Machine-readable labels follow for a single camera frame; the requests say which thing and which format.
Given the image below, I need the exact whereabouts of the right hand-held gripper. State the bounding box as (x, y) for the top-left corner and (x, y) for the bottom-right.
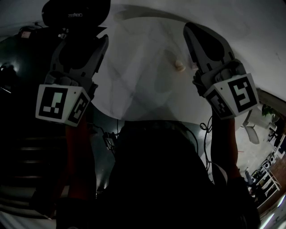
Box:
(183, 21), (260, 120)

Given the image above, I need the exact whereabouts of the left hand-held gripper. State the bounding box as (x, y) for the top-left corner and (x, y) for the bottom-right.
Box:
(35, 34), (109, 128)

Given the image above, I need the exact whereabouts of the person's right forearm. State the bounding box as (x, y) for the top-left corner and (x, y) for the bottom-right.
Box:
(210, 113), (241, 181)

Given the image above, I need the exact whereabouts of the person's left forearm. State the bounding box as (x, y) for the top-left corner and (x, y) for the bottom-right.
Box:
(64, 115), (97, 201)

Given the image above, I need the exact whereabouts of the white table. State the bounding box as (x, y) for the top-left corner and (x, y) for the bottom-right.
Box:
(0, 0), (286, 126)

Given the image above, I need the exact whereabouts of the small beige round object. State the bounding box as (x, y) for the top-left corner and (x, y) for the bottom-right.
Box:
(173, 59), (186, 72)

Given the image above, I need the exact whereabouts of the green potted plant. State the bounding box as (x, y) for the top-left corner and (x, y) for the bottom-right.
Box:
(261, 103), (275, 117)

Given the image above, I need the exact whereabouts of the white chair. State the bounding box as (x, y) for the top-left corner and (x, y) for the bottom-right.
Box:
(240, 105), (276, 144)

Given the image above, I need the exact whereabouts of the small black connector box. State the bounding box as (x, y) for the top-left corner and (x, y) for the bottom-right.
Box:
(102, 131), (116, 151)

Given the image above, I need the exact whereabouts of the person's dark clothing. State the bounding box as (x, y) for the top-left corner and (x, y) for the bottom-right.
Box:
(55, 120), (261, 229)

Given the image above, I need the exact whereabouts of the white shelf rack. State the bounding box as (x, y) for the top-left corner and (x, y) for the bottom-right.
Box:
(254, 165), (282, 199)

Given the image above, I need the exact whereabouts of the black cable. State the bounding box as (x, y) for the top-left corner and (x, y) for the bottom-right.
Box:
(178, 124), (200, 155)
(199, 115), (214, 181)

